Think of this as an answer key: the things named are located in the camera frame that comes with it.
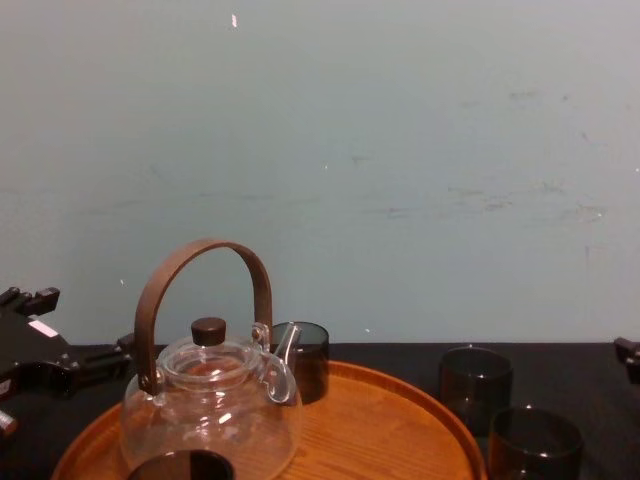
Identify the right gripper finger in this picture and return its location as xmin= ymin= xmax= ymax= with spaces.
xmin=613 ymin=336 xmax=640 ymax=386

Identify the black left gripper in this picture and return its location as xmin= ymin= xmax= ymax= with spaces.
xmin=0 ymin=286 xmax=138 ymax=401

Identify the round wooden tray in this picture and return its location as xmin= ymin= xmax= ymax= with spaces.
xmin=49 ymin=358 xmax=489 ymax=480

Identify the black table cloth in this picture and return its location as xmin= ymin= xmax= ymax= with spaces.
xmin=0 ymin=341 xmax=640 ymax=480

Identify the dark smoked glass tumbler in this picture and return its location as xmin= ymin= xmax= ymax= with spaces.
xmin=269 ymin=321 xmax=331 ymax=406
xmin=487 ymin=406 xmax=585 ymax=480
xmin=126 ymin=448 xmax=237 ymax=480
xmin=439 ymin=346 xmax=514 ymax=437

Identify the glass teapot lid brown knob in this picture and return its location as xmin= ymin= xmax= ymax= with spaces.
xmin=159 ymin=316 xmax=252 ymax=382

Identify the glass teapot with brown handle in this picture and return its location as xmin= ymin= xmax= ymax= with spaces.
xmin=119 ymin=238 xmax=304 ymax=472

